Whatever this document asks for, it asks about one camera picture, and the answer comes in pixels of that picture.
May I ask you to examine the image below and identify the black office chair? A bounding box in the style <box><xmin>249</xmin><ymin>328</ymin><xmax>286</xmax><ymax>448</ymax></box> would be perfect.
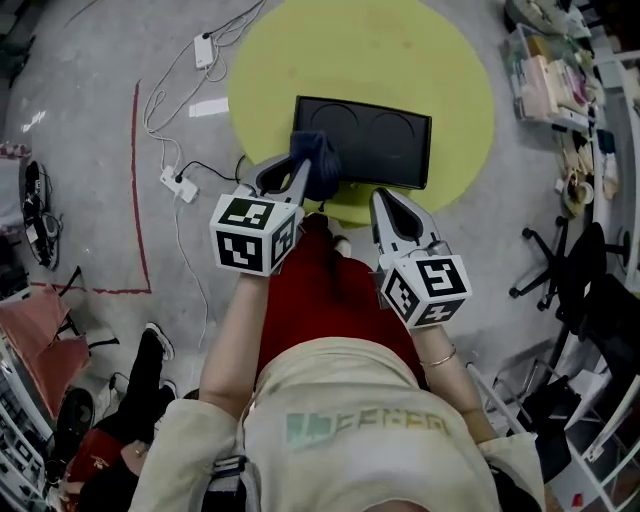
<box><xmin>508</xmin><ymin>214</ymin><xmax>640</xmax><ymax>341</ymax></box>

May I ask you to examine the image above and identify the open black equipment case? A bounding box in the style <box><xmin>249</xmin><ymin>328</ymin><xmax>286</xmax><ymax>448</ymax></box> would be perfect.
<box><xmin>19</xmin><ymin>159</ymin><xmax>64</xmax><ymax>271</ymax></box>

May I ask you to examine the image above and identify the white power strip black plug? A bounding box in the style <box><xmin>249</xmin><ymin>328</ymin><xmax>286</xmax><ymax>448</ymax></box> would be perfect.
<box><xmin>159</xmin><ymin>165</ymin><xmax>200</xmax><ymax>204</ymax></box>

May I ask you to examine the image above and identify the grey metal equipment rack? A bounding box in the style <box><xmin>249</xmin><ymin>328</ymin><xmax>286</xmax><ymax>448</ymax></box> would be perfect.
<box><xmin>0</xmin><ymin>334</ymin><xmax>56</xmax><ymax>512</ymax></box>

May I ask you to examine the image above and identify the white crate of books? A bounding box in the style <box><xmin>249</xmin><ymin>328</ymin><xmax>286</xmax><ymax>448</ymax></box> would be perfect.
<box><xmin>499</xmin><ymin>22</ymin><xmax>596</xmax><ymax>124</ymax></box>

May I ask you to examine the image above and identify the person's left forearm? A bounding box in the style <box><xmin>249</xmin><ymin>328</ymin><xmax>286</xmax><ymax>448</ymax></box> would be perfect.
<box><xmin>198</xmin><ymin>269</ymin><xmax>274</xmax><ymax>419</ymax></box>

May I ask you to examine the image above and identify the black power cable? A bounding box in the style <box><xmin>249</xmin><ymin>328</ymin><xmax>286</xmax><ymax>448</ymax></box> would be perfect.
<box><xmin>174</xmin><ymin>154</ymin><xmax>246</xmax><ymax>184</ymax></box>

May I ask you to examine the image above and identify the white round bowl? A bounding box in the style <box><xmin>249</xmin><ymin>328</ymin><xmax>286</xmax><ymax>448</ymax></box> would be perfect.
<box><xmin>562</xmin><ymin>179</ymin><xmax>595</xmax><ymax>217</ymax></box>

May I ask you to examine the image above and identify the table with white checked cover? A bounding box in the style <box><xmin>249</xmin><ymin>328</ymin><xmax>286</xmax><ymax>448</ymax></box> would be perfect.
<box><xmin>0</xmin><ymin>142</ymin><xmax>31</xmax><ymax>231</ymax></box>

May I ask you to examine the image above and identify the red floor tape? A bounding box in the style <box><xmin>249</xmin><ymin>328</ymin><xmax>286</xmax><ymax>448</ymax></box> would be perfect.
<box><xmin>29</xmin><ymin>82</ymin><xmax>153</xmax><ymax>295</ymax></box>

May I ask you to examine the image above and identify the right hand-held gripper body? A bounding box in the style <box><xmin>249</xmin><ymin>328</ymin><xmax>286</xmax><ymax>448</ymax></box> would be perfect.
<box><xmin>369</xmin><ymin>239</ymin><xmax>474</xmax><ymax>332</ymax></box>

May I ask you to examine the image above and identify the dark blue cloth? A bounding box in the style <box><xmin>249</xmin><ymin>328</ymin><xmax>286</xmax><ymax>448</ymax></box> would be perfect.
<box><xmin>288</xmin><ymin>129</ymin><xmax>344</xmax><ymax>214</ymax></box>

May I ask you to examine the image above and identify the black plastic tray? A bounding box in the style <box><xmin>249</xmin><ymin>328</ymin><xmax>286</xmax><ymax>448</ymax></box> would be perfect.
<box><xmin>291</xmin><ymin>94</ymin><xmax>434</xmax><ymax>191</ymax></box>

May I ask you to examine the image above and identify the white power cable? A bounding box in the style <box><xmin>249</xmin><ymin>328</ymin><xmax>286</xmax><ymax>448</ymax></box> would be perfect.
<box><xmin>142</xmin><ymin>0</ymin><xmax>266</xmax><ymax>351</ymax></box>

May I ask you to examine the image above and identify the white open cabinet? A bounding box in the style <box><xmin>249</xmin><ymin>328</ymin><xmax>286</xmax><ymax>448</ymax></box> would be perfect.
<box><xmin>467</xmin><ymin>339</ymin><xmax>640</xmax><ymax>512</ymax></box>

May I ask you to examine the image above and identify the thin gold bracelet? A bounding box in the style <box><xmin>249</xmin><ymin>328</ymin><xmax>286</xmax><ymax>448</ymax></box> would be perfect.
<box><xmin>418</xmin><ymin>344</ymin><xmax>458</xmax><ymax>368</ymax></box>

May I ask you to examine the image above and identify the round table with green tablecloth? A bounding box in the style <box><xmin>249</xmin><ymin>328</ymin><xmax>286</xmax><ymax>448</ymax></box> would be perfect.
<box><xmin>227</xmin><ymin>0</ymin><xmax>496</xmax><ymax>230</ymax></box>

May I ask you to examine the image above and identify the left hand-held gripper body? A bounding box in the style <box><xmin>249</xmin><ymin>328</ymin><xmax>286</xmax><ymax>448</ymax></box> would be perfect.
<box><xmin>208</xmin><ymin>188</ymin><xmax>307</xmax><ymax>278</ymax></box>

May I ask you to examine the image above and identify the grey shoulder strap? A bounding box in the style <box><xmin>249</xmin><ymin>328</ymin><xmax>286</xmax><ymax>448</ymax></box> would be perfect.
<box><xmin>207</xmin><ymin>455</ymin><xmax>261</xmax><ymax>512</ymax></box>

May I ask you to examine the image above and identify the red skirt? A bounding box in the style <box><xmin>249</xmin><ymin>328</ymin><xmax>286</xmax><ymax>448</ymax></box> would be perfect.
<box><xmin>253</xmin><ymin>214</ymin><xmax>429</xmax><ymax>391</ymax></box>

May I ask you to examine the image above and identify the cream printed shirt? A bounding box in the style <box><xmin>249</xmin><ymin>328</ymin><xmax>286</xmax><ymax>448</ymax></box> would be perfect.
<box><xmin>129</xmin><ymin>337</ymin><xmax>546</xmax><ymax>512</ymax></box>

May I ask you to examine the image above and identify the person's right forearm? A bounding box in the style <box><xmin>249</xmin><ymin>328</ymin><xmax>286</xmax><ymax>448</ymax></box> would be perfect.
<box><xmin>409</xmin><ymin>324</ymin><xmax>501</xmax><ymax>444</ymax></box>

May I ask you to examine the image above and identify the white curved desk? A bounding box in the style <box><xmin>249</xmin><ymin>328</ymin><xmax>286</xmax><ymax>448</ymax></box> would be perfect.
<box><xmin>589</xmin><ymin>49</ymin><xmax>640</xmax><ymax>281</ymax></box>

